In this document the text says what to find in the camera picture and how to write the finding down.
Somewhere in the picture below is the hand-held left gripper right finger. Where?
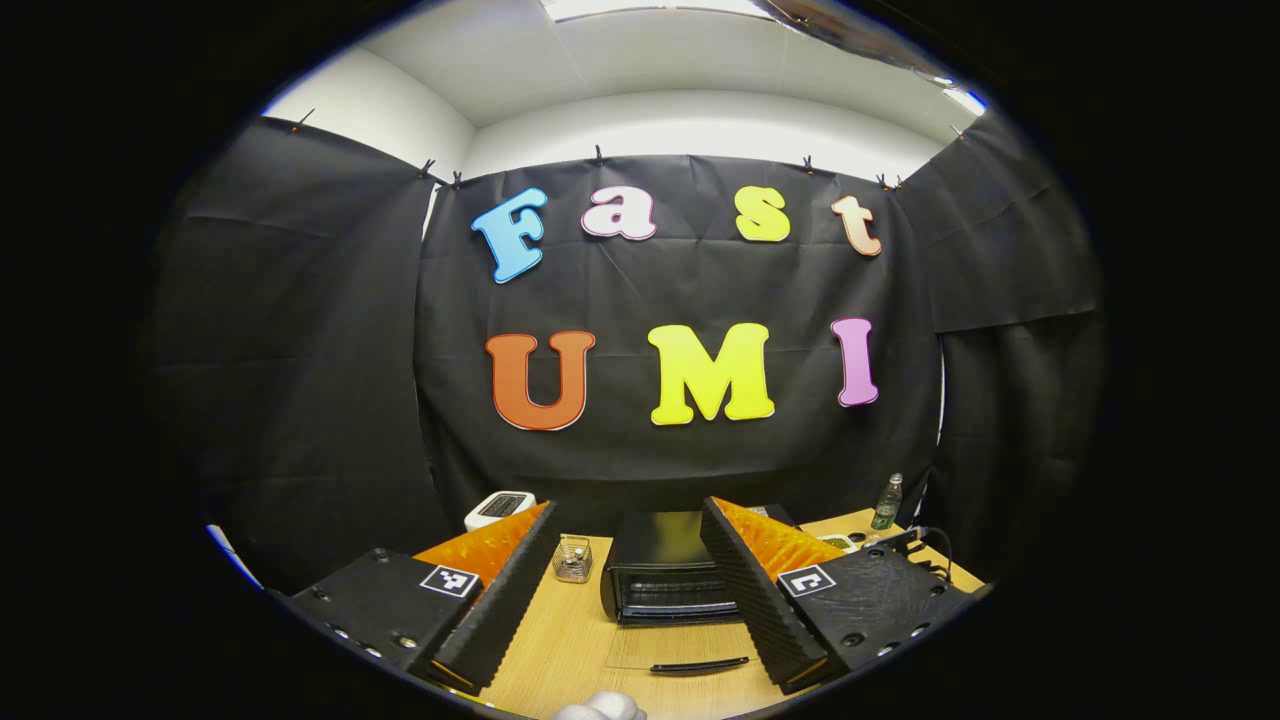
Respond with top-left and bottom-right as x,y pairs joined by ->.
698,495 -> 991,696

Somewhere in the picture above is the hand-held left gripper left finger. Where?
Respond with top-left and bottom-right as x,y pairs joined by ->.
285,500 -> 563,698

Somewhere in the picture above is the black electric oven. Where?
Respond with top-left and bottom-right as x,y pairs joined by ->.
600,505 -> 801,676

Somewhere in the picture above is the clear plastic bottle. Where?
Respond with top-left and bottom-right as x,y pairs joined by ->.
872,473 -> 904,531

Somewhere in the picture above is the small glass jar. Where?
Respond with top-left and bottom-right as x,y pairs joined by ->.
553,535 -> 594,584

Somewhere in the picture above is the white toaster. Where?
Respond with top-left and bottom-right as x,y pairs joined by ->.
465,490 -> 537,533

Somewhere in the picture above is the black backdrop cloth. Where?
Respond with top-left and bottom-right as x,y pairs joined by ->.
150,105 -> 1106,596

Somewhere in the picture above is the long ceiling light panel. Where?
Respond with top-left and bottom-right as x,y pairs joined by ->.
543,0 -> 771,23

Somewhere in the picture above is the black cable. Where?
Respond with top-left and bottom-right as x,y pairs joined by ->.
915,524 -> 954,585

